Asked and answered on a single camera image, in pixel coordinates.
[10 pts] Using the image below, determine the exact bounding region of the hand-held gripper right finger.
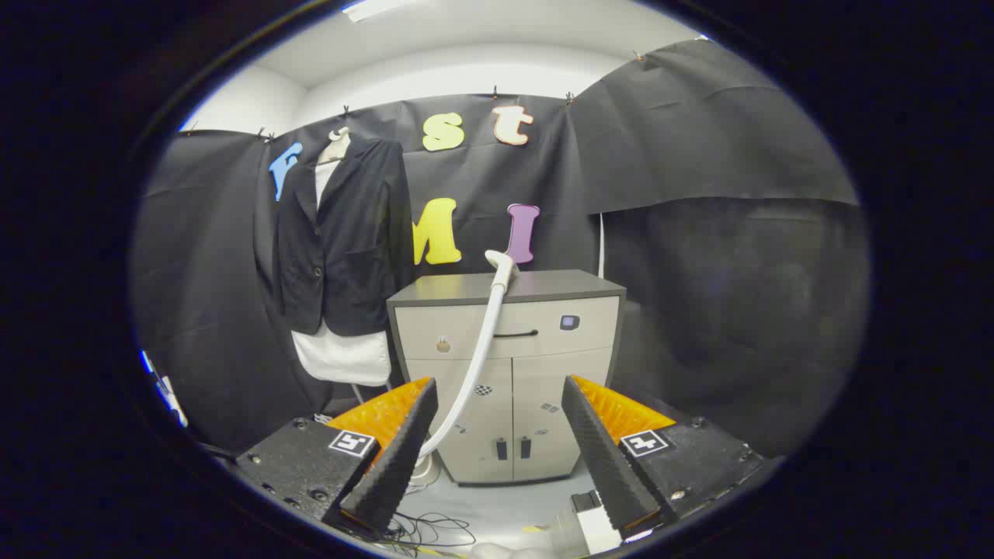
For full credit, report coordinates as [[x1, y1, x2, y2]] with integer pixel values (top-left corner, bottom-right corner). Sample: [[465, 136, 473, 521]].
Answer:
[[561, 375, 785, 544]]

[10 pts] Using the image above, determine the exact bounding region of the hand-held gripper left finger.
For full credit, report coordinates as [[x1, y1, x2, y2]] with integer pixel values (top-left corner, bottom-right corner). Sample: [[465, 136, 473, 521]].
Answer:
[[235, 377, 440, 538]]

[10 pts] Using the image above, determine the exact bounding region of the white garment steamer base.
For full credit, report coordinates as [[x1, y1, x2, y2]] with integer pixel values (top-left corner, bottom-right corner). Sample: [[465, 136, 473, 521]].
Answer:
[[405, 454, 443, 494]]

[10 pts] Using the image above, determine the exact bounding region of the white garment steamer head with hose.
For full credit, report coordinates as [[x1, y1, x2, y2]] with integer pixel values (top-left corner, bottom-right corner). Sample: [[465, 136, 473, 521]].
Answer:
[[415, 250, 520, 467]]

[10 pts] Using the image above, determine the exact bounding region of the black suit jacket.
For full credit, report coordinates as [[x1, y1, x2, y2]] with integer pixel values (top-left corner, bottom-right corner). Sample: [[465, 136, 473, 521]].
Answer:
[[276, 136, 412, 336]]

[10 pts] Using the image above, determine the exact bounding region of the grey and beige cabinet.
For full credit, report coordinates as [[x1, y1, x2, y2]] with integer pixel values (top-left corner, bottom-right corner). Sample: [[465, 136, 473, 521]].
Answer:
[[387, 269, 627, 486]]

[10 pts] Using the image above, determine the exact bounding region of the black backdrop cloth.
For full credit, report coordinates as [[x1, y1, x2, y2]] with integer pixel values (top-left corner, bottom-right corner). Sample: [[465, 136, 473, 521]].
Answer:
[[132, 39, 871, 459]]

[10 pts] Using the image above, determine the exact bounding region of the row of black cloth clips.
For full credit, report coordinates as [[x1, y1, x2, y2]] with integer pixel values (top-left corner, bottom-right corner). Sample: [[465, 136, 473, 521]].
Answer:
[[186, 50, 645, 144]]

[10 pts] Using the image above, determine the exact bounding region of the ceiling light strip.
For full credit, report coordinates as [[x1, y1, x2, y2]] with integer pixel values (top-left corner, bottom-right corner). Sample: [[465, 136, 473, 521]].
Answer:
[[342, 0, 420, 23]]

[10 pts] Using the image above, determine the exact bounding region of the bundle of black floor cables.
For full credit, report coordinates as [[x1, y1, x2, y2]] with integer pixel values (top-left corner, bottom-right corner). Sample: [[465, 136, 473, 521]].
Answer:
[[373, 509, 478, 554]]

